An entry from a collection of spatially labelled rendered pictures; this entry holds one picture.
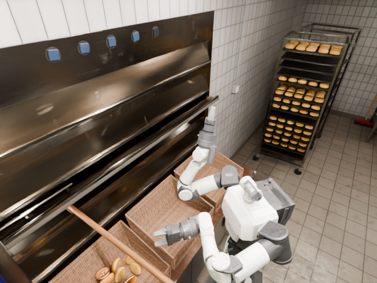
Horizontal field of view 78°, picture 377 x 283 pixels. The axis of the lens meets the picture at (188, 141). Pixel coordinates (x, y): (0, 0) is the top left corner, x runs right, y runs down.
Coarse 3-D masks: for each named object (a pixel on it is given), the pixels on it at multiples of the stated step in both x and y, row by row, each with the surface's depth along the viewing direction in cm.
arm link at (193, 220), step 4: (192, 216) 123; (196, 216) 123; (188, 220) 118; (192, 220) 117; (196, 220) 119; (192, 224) 115; (196, 224) 117; (192, 228) 114; (196, 228) 115; (192, 232) 114; (196, 232) 115
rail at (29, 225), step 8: (216, 96) 213; (192, 112) 187; (184, 120) 179; (168, 128) 167; (160, 136) 160; (144, 144) 151; (136, 152) 145; (112, 168) 132; (96, 176) 126; (88, 184) 121; (80, 192) 118; (64, 200) 112; (56, 208) 110; (40, 216) 105; (32, 224) 102; (16, 232) 98; (8, 240) 96
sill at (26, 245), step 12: (192, 120) 228; (180, 132) 210; (156, 144) 194; (168, 144) 199; (144, 156) 181; (132, 168) 170; (108, 180) 160; (120, 180) 163; (96, 192) 151; (72, 204) 142; (84, 204) 143; (60, 216) 135; (72, 216) 138; (48, 228) 129; (24, 240) 123; (36, 240) 124; (12, 252) 117; (24, 252) 120
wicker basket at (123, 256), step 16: (96, 240) 159; (128, 240) 180; (80, 256) 150; (96, 256) 160; (112, 256) 170; (144, 256) 177; (64, 272) 143; (112, 272) 167; (128, 272) 167; (144, 272) 167
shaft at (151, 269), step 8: (72, 208) 136; (80, 216) 132; (88, 224) 129; (96, 224) 128; (104, 232) 124; (112, 240) 120; (120, 248) 118; (128, 248) 117; (136, 256) 114; (144, 264) 110; (152, 272) 108; (160, 272) 108; (160, 280) 106; (168, 280) 105
